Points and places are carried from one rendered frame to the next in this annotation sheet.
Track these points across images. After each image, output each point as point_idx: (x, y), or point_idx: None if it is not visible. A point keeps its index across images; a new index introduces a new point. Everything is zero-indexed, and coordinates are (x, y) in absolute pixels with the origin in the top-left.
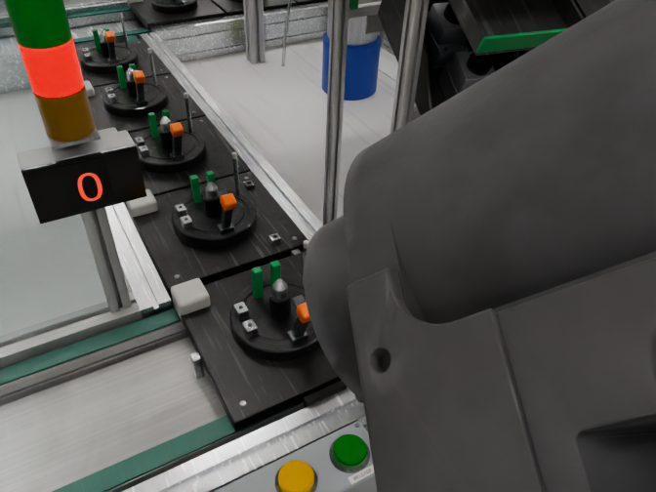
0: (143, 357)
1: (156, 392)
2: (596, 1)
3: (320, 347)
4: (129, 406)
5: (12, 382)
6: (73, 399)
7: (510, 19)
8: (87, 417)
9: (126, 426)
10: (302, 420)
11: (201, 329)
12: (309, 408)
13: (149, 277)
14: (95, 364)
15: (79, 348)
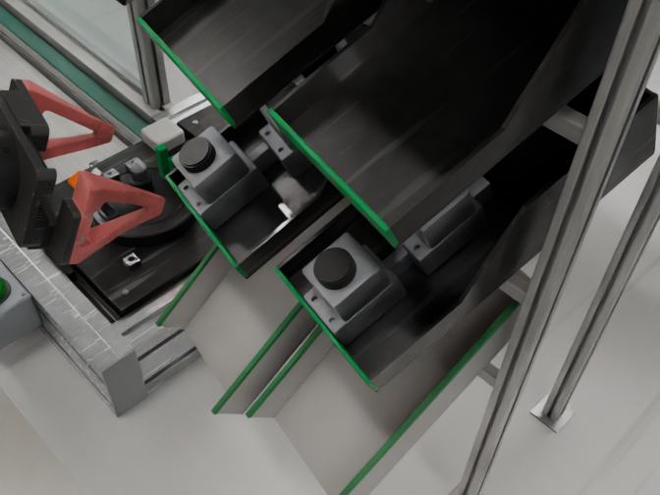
0: (122, 147)
1: (82, 167)
2: (372, 129)
3: (115, 245)
4: (67, 155)
5: (70, 82)
6: (71, 124)
7: (231, 38)
8: (54, 137)
9: (46, 160)
10: (28, 251)
11: (126, 156)
12: (42, 255)
13: (195, 109)
14: (107, 122)
15: (106, 101)
